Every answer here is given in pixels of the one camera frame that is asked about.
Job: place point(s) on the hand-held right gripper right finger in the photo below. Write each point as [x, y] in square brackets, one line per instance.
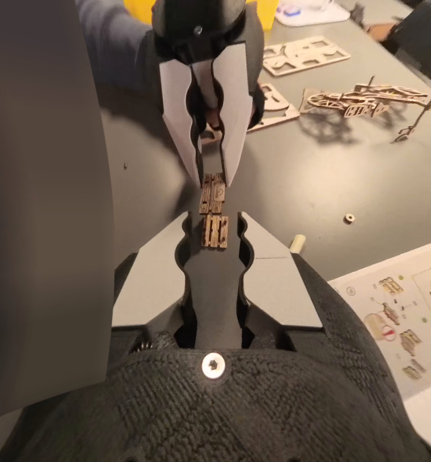
[276, 288]

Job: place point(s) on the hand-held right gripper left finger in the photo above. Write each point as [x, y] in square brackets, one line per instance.
[150, 288]

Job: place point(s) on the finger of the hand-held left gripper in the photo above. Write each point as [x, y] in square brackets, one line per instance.
[237, 101]
[175, 108]

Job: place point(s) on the small wooden plank part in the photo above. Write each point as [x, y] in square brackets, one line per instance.
[215, 231]

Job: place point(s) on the labelled wooden plank part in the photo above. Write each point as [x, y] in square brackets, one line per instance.
[213, 193]

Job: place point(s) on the person's left forearm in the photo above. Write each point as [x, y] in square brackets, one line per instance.
[118, 36]

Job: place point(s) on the model instruction booklet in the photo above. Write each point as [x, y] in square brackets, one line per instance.
[381, 306]

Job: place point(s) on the wooden cart model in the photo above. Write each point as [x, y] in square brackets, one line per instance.
[359, 108]

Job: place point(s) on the person's left hand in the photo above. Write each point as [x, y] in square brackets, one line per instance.
[212, 117]

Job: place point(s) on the cream wax cylinder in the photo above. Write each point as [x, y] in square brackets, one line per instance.
[297, 243]

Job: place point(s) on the wooden cutout sheet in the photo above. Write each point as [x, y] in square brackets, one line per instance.
[345, 55]
[287, 110]

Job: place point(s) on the yellow container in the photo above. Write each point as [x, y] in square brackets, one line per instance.
[266, 14]

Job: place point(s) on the white plastic tray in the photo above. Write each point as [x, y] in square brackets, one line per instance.
[327, 16]

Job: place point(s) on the thin wooden wheeled rod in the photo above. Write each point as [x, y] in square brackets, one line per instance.
[417, 115]

